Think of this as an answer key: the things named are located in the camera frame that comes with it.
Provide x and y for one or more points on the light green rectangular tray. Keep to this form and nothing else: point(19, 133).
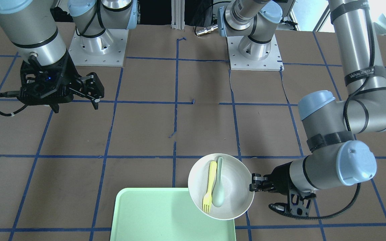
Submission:
point(164, 214)

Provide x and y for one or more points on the white round plate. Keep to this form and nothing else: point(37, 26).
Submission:
point(236, 179)

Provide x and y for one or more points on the aluminium frame post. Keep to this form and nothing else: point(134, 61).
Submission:
point(178, 14)

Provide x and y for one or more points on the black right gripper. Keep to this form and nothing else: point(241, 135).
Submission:
point(71, 75)

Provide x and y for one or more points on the yellow plastic fork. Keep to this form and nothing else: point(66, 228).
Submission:
point(207, 198)

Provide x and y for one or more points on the gold cylindrical metal tool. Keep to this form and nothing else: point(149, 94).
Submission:
point(206, 30)

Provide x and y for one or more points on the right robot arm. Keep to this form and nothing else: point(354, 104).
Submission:
point(31, 28)

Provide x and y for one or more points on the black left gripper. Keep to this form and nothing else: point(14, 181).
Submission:
point(280, 181)

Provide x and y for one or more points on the pale green plastic spoon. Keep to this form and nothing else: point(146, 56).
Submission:
point(218, 190)

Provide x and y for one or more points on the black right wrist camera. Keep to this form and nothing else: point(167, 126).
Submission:
point(43, 88)

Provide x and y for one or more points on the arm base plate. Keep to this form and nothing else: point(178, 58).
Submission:
point(244, 54)
point(107, 50)

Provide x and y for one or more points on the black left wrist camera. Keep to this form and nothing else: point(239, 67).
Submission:
point(297, 206)

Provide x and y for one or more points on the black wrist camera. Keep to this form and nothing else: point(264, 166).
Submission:
point(297, 206)
point(43, 88)

